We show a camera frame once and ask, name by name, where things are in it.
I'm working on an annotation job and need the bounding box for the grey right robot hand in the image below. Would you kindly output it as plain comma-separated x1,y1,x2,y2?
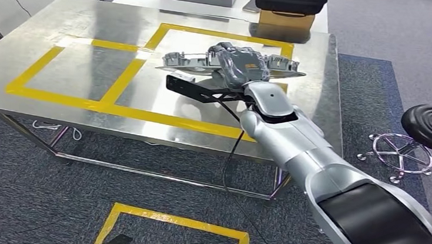
205,40,273,93

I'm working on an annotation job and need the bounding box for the silver wheel hubcap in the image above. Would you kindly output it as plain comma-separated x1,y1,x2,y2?
154,43,309,86

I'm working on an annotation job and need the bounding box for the steel workbench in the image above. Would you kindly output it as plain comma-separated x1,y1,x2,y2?
0,0,355,207

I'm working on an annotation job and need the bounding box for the black carry case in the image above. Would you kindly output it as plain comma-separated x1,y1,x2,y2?
252,0,328,17

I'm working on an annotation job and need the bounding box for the chrome stool base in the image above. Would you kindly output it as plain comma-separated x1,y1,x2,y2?
354,131,432,188

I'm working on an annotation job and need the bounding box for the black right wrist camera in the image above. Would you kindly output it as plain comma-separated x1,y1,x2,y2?
164,69,252,108

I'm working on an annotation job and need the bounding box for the black camera cable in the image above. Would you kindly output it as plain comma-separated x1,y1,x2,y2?
205,98,296,244

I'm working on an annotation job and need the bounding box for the white floor cable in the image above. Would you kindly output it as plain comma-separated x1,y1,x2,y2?
31,119,83,142

